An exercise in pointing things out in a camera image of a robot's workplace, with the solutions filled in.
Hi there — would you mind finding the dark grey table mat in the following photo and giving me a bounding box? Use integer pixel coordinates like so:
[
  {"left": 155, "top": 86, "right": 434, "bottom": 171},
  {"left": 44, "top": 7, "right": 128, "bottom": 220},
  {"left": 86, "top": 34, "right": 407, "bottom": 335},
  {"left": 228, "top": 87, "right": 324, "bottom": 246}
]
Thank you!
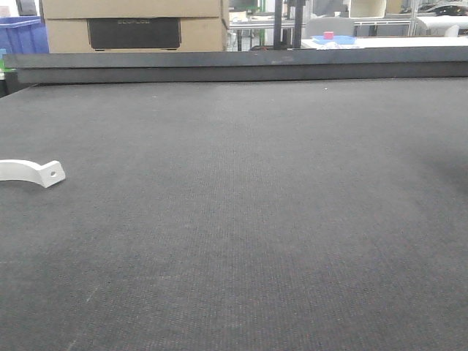
[{"left": 1, "top": 79, "right": 467, "bottom": 350}]

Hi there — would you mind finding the lower cardboard box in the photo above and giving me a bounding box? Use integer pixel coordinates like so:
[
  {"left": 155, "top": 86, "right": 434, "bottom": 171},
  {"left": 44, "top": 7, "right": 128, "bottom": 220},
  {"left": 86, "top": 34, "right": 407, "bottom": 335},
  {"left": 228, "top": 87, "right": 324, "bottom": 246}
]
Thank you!
[{"left": 45, "top": 18, "right": 227, "bottom": 53}]

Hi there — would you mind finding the cardboard box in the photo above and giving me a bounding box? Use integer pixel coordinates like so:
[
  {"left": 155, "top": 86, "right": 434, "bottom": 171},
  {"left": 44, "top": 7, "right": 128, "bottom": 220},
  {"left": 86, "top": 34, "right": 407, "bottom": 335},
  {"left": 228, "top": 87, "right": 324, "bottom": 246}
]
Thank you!
[
  {"left": 42, "top": 0, "right": 229, "bottom": 19},
  {"left": 45, "top": 18, "right": 227, "bottom": 53}
]

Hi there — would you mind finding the blue tray on table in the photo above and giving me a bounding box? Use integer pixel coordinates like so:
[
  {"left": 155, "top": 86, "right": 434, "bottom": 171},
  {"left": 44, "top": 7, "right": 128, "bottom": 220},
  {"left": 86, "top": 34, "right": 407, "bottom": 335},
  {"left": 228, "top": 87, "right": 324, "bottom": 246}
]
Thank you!
[{"left": 310, "top": 35, "right": 356, "bottom": 45}]

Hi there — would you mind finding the red cube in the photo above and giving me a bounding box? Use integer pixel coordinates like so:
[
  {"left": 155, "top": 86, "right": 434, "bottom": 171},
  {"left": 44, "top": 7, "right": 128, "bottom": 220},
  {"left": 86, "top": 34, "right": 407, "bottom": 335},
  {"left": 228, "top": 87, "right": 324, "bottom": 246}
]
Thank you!
[{"left": 323, "top": 31, "right": 334, "bottom": 40}]

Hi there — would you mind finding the black raised back board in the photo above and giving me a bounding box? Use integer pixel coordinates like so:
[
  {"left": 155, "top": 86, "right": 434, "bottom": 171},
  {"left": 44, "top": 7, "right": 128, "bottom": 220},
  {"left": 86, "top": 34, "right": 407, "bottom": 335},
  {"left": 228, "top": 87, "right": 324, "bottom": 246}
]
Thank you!
[{"left": 4, "top": 46, "right": 467, "bottom": 84}]

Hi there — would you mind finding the white background table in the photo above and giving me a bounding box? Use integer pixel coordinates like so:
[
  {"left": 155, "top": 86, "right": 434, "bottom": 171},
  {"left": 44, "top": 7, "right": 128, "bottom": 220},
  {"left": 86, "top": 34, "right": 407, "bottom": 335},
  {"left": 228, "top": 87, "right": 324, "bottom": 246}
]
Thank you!
[{"left": 301, "top": 37, "right": 467, "bottom": 50}]

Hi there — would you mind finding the upper cardboard box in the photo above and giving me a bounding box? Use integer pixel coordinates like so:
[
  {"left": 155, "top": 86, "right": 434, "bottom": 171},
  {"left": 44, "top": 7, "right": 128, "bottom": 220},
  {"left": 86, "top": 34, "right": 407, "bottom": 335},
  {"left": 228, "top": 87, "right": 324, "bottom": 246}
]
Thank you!
[{"left": 42, "top": 0, "right": 229, "bottom": 19}]

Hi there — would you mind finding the blue crate far left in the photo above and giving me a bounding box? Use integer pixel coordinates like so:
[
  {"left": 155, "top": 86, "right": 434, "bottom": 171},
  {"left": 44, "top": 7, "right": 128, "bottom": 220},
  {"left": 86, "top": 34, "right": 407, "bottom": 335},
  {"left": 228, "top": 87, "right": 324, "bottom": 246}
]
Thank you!
[{"left": 1, "top": 16, "right": 49, "bottom": 54}]

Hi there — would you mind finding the black vertical post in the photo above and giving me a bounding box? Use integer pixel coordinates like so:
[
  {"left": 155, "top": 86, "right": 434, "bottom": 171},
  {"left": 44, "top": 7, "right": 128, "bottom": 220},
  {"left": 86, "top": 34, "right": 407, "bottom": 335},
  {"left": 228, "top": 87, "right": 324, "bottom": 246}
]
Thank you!
[{"left": 273, "top": 0, "right": 283, "bottom": 50}]

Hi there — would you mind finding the white pipe clamp bracket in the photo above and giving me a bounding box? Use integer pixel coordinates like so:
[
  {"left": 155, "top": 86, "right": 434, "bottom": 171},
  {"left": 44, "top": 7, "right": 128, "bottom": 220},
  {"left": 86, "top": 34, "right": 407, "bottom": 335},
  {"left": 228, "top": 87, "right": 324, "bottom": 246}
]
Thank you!
[{"left": 1, "top": 159, "right": 66, "bottom": 188}]

